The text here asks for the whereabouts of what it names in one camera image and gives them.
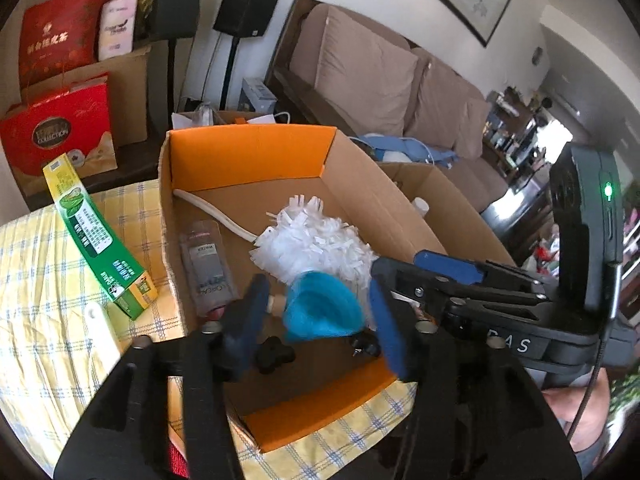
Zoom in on yellow plaid tablecloth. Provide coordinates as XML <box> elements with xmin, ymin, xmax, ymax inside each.
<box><xmin>0</xmin><ymin>179</ymin><xmax>416</xmax><ymax>480</ymax></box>

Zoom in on red gift bag brown base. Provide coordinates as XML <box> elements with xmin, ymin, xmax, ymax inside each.
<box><xmin>0</xmin><ymin>74</ymin><xmax>119</xmax><ymax>196</ymax></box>

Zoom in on cluttered shelf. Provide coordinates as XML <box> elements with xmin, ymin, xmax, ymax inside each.
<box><xmin>482</xmin><ymin>87</ymin><xmax>573</xmax><ymax>181</ymax></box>

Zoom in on large beige sofa cushion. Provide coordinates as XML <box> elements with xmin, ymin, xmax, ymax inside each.
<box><xmin>402</xmin><ymin>47</ymin><xmax>488</xmax><ymax>133</ymax></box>
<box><xmin>315</xmin><ymin>4</ymin><xmax>420</xmax><ymax>123</ymax></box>

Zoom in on white flat plastic tool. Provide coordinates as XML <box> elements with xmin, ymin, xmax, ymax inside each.
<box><xmin>82</xmin><ymin>302</ymin><xmax>123</xmax><ymax>361</ymax></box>

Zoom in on brown cardboard box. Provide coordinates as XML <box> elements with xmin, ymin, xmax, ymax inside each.
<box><xmin>22</xmin><ymin>45</ymin><xmax>153</xmax><ymax>148</ymax></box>

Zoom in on plain open cardboard box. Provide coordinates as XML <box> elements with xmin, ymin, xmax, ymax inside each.
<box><xmin>377</xmin><ymin>160</ymin><xmax>516</xmax><ymax>268</ymax></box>

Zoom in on thin black cable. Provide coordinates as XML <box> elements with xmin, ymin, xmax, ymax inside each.
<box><xmin>564</xmin><ymin>260</ymin><xmax>623</xmax><ymax>438</ymax></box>

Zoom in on red gift bag gold print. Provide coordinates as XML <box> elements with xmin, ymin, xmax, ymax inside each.
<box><xmin>19</xmin><ymin>0</ymin><xmax>113</xmax><ymax>88</ymax></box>

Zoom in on person's right hand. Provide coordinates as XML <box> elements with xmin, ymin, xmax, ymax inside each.
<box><xmin>542</xmin><ymin>370</ymin><xmax>613</xmax><ymax>453</ymax></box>

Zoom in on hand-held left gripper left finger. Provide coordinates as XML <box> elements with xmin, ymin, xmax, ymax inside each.
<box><xmin>57</xmin><ymin>272</ymin><xmax>273</xmax><ymax>480</ymax></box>

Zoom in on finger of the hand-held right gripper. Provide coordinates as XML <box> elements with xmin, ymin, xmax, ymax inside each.
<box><xmin>414</xmin><ymin>249</ymin><xmax>556</xmax><ymax>301</ymax></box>
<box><xmin>371</xmin><ymin>257</ymin><xmax>606</xmax><ymax>376</ymax></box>

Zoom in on black speaker stand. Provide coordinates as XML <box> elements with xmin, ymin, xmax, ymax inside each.
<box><xmin>220</xmin><ymin>35</ymin><xmax>241</xmax><ymax>111</ymax></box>
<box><xmin>165</xmin><ymin>37</ymin><xmax>178</xmax><ymax>116</ymax></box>

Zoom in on black lobed knob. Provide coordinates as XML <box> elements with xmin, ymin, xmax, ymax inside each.
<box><xmin>256</xmin><ymin>337</ymin><xmax>296</xmax><ymax>375</ymax></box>

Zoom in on cardboard box orange flaps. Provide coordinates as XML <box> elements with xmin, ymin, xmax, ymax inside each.
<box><xmin>157</xmin><ymin>125</ymin><xmax>516</xmax><ymax>453</ymax></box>

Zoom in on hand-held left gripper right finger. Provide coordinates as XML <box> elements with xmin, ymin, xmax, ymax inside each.
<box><xmin>367</xmin><ymin>280</ymin><xmax>583</xmax><ymax>480</ymax></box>

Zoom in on blue and white box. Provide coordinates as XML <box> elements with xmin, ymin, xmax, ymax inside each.
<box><xmin>241</xmin><ymin>77</ymin><xmax>277</xmax><ymax>113</ymax></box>

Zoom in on white toilet paper pack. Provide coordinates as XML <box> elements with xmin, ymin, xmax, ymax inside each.
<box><xmin>97</xmin><ymin>0</ymin><xmax>139</xmax><ymax>62</ymax></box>

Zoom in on dark wooden cabinet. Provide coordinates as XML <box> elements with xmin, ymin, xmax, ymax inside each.
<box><xmin>482</xmin><ymin>180</ymin><xmax>556</xmax><ymax>261</ymax></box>

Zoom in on small black clip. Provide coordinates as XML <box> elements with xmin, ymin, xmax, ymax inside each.
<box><xmin>352</xmin><ymin>332</ymin><xmax>378</xmax><ymax>358</ymax></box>

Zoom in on black speaker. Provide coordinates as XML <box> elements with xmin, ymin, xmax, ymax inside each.
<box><xmin>213</xmin><ymin>0</ymin><xmax>283</xmax><ymax>38</ymax></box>
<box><xmin>149</xmin><ymin>0</ymin><xmax>207</xmax><ymax>40</ymax></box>

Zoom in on red fabric item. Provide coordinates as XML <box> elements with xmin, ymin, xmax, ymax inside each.
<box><xmin>167</xmin><ymin>442</ymin><xmax>193</xmax><ymax>478</ymax></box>

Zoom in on green and yellow carton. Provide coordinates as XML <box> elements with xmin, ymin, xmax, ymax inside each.
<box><xmin>42</xmin><ymin>156</ymin><xmax>159</xmax><ymax>322</ymax></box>

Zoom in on blue cloth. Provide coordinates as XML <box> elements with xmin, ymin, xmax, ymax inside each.
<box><xmin>350</xmin><ymin>132</ymin><xmax>461</xmax><ymax>168</ymax></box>

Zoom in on white fluffy duster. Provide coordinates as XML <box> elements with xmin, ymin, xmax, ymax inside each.
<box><xmin>172</xmin><ymin>187</ymin><xmax>381</xmax><ymax>306</ymax></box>

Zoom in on blue collapsible funnel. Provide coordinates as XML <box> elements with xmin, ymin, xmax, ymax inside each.
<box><xmin>282</xmin><ymin>271</ymin><xmax>368</xmax><ymax>345</ymax></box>

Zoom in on clear plastic bottle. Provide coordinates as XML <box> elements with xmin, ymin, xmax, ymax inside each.
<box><xmin>179</xmin><ymin>220</ymin><xmax>238</xmax><ymax>318</ymax></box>

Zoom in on small beige pillow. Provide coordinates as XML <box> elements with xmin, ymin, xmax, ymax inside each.
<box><xmin>452</xmin><ymin>97</ymin><xmax>492</xmax><ymax>158</ymax></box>

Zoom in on dark wooden sofa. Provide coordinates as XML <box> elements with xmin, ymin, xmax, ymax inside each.
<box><xmin>263</xmin><ymin>0</ymin><xmax>511</xmax><ymax>213</ymax></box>

